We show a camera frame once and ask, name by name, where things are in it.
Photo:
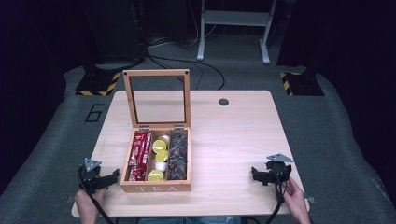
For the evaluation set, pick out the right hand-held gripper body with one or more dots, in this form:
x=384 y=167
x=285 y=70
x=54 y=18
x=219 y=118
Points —
x=278 y=171

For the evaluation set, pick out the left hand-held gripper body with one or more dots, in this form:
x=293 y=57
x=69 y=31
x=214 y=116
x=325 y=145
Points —
x=91 y=179

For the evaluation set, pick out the person's left hand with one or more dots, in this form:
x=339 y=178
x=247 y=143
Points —
x=88 y=205

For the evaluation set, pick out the person's right hand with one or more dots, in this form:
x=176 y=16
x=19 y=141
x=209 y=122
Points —
x=295 y=199

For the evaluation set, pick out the pile of red sachets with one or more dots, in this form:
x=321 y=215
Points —
x=140 y=155

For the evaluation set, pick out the yellow lid creamer cup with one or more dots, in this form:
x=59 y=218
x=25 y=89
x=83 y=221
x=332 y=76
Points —
x=155 y=175
x=159 y=145
x=162 y=155

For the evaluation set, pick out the wooden tea box with lid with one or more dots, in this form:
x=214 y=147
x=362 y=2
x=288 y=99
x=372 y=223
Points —
x=155 y=155

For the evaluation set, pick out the pile of dark packets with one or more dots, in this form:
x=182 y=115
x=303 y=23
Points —
x=178 y=155

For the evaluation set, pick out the black yellow striped stand base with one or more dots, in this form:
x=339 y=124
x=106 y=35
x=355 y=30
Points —
x=98 y=84
x=300 y=84

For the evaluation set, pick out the white metal stand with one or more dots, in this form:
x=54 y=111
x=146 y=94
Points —
x=236 y=18

